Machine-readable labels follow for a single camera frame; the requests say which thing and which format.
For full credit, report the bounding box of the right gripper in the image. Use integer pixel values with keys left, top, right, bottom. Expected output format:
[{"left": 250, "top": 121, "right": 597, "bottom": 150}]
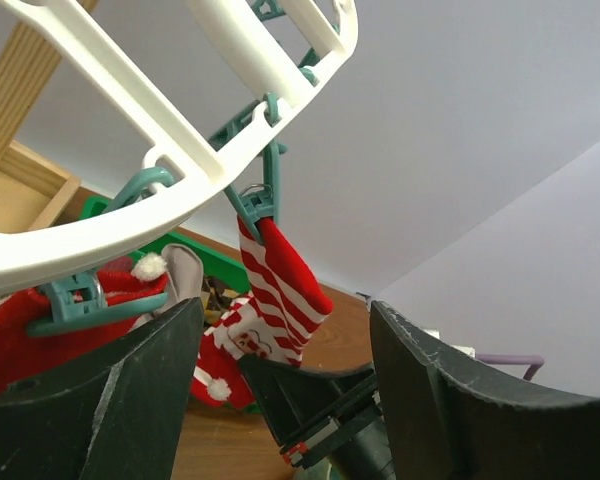
[{"left": 238, "top": 355, "right": 396, "bottom": 479}]

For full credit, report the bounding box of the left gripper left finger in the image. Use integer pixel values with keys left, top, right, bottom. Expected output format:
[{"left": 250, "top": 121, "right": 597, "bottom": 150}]
[{"left": 0, "top": 299, "right": 203, "bottom": 479}]

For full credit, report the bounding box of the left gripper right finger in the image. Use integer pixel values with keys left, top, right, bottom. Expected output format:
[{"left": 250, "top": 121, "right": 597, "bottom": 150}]
[{"left": 370, "top": 301, "right": 600, "bottom": 479}]

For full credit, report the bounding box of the brown argyle sock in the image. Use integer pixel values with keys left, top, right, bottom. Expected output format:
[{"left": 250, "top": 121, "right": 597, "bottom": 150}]
[{"left": 200, "top": 275, "right": 251, "bottom": 326}]

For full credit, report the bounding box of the wooden hanger stand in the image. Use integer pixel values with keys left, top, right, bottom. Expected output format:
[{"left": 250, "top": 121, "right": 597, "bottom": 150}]
[{"left": 0, "top": 22, "right": 81, "bottom": 233}]

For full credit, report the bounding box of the white round sock hanger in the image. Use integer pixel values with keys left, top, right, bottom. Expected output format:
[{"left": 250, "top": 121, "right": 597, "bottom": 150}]
[{"left": 0, "top": 1, "right": 358, "bottom": 295}]

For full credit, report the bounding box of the red patterned sock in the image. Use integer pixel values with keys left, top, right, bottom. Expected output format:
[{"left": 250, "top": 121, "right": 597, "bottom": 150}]
[{"left": 0, "top": 253, "right": 168, "bottom": 393}]

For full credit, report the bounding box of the green plastic tray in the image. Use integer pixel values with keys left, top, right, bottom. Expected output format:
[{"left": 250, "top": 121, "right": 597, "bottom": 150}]
[{"left": 74, "top": 195, "right": 254, "bottom": 296}]

